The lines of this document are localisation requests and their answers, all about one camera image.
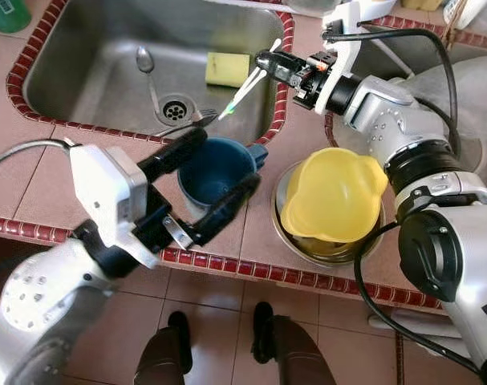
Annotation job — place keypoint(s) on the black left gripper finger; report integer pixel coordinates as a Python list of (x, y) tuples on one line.
[(227, 210), (175, 154)]

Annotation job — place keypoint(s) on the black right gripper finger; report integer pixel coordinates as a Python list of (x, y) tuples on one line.
[(287, 76), (279, 60)]

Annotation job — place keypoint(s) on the blue mug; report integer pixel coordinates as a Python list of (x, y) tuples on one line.
[(219, 172)]

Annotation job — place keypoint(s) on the white utensil green tip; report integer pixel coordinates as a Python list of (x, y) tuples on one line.
[(245, 90)]

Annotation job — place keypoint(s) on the metal spoon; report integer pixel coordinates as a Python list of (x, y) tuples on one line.
[(144, 58)]

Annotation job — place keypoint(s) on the yellow plastic bowl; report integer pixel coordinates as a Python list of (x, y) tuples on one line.
[(331, 196)]

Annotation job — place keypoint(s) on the steel bowl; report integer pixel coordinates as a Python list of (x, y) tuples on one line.
[(323, 253)]

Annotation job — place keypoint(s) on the dark metal utensil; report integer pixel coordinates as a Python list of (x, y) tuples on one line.
[(196, 124)]

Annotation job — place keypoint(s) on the bright yellow sponge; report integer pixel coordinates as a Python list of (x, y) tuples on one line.
[(227, 70)]

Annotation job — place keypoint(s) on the steel sink basin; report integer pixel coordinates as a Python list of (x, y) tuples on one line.
[(403, 50), (91, 72)]

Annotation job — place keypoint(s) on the mustard yellow sponge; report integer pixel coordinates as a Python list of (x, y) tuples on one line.
[(420, 4)]

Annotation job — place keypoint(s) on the brown twine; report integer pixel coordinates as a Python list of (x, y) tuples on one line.
[(458, 16)]

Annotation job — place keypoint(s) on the clear plastic bag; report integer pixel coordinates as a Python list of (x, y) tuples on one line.
[(476, 96)]

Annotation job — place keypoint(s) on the white utensil holder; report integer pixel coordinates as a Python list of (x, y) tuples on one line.
[(480, 12)]

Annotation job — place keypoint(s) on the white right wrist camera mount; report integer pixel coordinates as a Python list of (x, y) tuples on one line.
[(346, 48)]

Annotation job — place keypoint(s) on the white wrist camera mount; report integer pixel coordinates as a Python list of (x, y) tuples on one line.
[(107, 188), (346, 48)]

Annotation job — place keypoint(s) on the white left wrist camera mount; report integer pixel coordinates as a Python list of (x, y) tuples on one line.
[(107, 188)]

